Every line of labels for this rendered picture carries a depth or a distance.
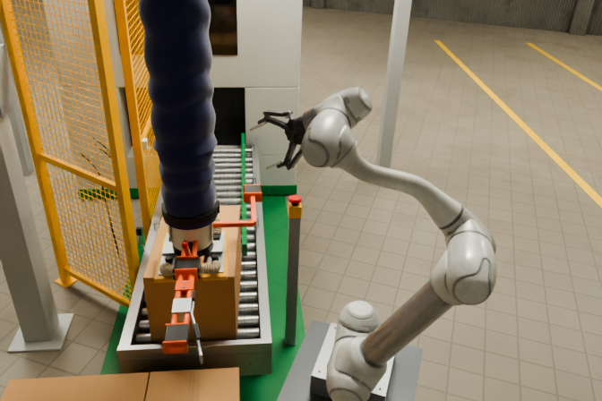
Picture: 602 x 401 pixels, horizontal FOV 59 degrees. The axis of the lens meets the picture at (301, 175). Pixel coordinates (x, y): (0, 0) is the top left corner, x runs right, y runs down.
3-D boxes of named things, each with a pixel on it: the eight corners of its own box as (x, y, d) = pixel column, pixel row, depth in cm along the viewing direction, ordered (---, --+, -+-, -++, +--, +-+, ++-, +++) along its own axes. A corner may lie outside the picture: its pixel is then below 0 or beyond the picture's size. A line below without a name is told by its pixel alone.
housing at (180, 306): (173, 308, 184) (172, 298, 182) (193, 307, 185) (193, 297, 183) (171, 322, 178) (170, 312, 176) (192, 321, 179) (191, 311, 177)
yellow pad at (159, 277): (164, 234, 240) (163, 225, 238) (186, 234, 241) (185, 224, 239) (153, 283, 210) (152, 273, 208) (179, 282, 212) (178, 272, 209)
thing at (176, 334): (167, 334, 173) (165, 323, 170) (189, 333, 174) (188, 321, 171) (163, 354, 165) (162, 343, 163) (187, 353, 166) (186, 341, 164)
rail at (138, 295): (175, 157, 452) (173, 138, 443) (181, 157, 453) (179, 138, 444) (122, 377, 250) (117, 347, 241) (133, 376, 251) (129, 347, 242)
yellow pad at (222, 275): (206, 233, 242) (205, 224, 240) (227, 232, 243) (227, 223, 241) (202, 281, 213) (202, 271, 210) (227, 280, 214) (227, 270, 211)
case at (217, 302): (171, 264, 303) (165, 205, 284) (241, 264, 305) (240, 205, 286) (151, 344, 250) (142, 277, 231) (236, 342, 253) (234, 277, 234)
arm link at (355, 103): (320, 95, 160) (305, 116, 150) (362, 73, 151) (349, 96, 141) (339, 123, 163) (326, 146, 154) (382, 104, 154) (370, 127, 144)
